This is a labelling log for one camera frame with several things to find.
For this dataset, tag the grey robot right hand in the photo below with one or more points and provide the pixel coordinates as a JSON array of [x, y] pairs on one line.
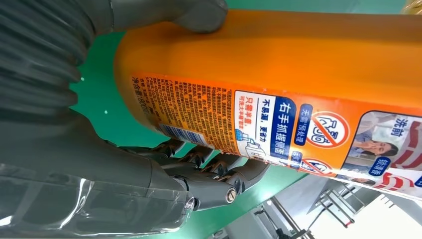
[[99, 184]]

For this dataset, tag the ribbed grey right arm sleeve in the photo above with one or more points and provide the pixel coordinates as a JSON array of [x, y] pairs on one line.
[[36, 56]]

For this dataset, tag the golden yellow object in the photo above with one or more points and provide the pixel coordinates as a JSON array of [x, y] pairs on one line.
[[412, 5]]

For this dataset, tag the metal frame rack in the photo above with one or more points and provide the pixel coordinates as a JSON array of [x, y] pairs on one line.
[[339, 204]]

